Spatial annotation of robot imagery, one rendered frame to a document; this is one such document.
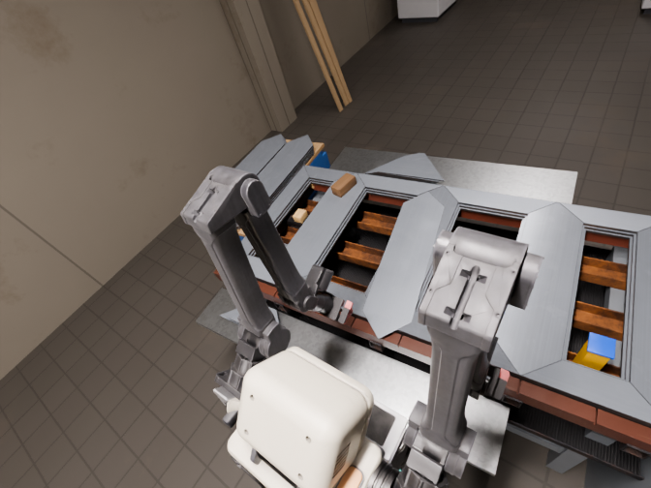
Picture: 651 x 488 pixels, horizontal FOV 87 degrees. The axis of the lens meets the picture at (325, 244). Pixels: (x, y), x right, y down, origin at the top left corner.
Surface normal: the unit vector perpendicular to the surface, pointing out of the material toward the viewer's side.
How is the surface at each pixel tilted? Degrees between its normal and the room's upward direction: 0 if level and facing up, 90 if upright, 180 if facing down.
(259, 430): 48
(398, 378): 0
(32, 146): 90
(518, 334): 0
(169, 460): 0
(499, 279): 13
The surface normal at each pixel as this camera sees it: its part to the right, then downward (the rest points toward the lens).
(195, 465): -0.24, -0.64
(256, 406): -0.56, 0.09
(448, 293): -0.33, -0.47
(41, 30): 0.80, 0.29
